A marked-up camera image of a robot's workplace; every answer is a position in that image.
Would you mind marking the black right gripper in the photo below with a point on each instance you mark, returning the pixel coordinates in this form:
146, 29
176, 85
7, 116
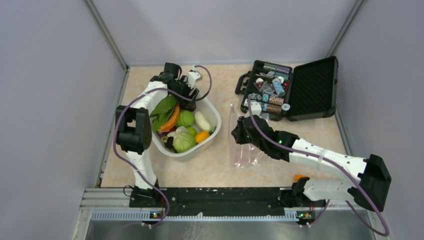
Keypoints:
237, 132

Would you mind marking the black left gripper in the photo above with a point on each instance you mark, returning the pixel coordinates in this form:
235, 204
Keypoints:
183, 81

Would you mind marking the clear zip top bag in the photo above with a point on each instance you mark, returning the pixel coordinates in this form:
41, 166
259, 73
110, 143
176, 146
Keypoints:
243, 155

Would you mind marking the white plastic basket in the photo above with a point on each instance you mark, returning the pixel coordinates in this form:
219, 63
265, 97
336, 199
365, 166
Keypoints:
212, 116

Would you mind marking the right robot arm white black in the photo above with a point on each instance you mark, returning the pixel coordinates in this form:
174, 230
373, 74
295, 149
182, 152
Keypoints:
368, 179

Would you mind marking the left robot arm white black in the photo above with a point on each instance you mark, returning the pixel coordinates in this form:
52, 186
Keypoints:
133, 130

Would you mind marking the orange object behind right arm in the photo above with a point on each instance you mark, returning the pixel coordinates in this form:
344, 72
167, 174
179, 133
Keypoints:
298, 177

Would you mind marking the green leafy vegetable toy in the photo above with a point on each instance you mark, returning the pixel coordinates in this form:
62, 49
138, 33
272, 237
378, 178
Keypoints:
162, 112

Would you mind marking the orange carrot toy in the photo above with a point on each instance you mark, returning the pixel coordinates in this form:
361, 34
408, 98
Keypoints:
172, 121

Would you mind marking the white radish toy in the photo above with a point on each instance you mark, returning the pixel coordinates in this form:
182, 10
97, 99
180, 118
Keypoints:
202, 122

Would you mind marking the small orange fruit toy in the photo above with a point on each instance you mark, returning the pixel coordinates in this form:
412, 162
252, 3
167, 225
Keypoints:
202, 136

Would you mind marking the small green lime toy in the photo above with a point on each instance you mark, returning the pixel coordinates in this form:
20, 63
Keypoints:
192, 131

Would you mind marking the green cabbage toy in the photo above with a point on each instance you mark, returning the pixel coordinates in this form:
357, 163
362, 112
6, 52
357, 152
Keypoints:
183, 141

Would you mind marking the black poker chip case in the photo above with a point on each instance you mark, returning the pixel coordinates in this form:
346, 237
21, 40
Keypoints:
304, 92

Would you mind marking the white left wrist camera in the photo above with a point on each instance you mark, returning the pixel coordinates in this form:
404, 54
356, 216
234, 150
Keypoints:
193, 76

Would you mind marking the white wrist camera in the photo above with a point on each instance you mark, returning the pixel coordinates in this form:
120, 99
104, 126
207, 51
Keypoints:
254, 108
193, 76

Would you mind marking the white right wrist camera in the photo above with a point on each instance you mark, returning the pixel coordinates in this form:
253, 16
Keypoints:
254, 108

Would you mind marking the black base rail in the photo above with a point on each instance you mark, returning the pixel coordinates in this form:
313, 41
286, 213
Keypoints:
221, 201

